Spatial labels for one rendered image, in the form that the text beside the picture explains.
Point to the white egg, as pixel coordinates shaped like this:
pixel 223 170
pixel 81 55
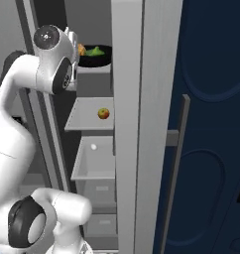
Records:
pixel 93 146

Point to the orange chicken drumstick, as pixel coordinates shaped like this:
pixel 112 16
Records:
pixel 81 49

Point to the green broccoli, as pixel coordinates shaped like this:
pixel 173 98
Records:
pixel 95 51

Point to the red yellow apple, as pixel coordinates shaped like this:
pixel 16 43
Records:
pixel 103 113

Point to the dark blue panelled door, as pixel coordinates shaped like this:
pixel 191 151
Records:
pixel 211 109

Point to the small white fridge drawer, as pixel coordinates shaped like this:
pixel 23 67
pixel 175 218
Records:
pixel 102 225

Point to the grey fridge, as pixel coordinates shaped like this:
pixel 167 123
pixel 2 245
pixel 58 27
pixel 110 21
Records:
pixel 89 20

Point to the large white fridge drawer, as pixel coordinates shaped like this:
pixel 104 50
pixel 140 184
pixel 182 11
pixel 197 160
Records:
pixel 95 185

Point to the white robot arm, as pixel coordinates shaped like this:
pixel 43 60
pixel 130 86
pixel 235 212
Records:
pixel 13 132

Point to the grey fridge door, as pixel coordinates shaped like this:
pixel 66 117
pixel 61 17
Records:
pixel 138 132
pixel 42 115

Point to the black bowl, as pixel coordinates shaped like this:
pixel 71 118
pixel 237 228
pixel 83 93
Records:
pixel 98 59

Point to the white fridge shelf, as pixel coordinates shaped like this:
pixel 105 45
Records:
pixel 87 115
pixel 95 69

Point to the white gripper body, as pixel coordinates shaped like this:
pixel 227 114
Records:
pixel 72 41

